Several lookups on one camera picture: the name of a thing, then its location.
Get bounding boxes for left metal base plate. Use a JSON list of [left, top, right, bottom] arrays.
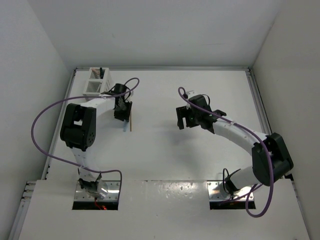
[[74, 180, 120, 202]]

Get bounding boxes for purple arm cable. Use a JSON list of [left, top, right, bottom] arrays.
[[177, 86, 275, 218], [30, 77, 140, 195]]

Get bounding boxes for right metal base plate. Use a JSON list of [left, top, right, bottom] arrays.
[[206, 180, 252, 202]]

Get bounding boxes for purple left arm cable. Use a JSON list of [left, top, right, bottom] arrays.
[[30, 77, 140, 195]]

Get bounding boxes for light blue makeup pen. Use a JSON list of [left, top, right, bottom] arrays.
[[123, 121, 129, 132]]

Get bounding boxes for white slotted organizer box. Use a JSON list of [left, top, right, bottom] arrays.
[[82, 67, 114, 96]]

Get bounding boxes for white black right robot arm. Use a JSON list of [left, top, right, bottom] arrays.
[[176, 91, 294, 195]]

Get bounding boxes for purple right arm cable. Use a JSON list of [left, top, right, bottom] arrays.
[[177, 86, 275, 218]]

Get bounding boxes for dark green gold mascara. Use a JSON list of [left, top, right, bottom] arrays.
[[99, 67, 104, 79]]

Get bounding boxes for pink lip gloss tube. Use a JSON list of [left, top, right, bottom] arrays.
[[90, 68, 101, 79]]

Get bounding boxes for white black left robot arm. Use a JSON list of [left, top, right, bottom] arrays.
[[60, 83, 133, 194]]

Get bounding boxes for metal base plate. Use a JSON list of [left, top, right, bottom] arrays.
[[74, 180, 120, 202], [206, 180, 252, 202]]

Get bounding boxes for gold makeup pencil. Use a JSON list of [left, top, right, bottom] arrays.
[[129, 111, 132, 132]]

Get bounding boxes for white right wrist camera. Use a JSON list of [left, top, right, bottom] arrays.
[[186, 90, 197, 100]]

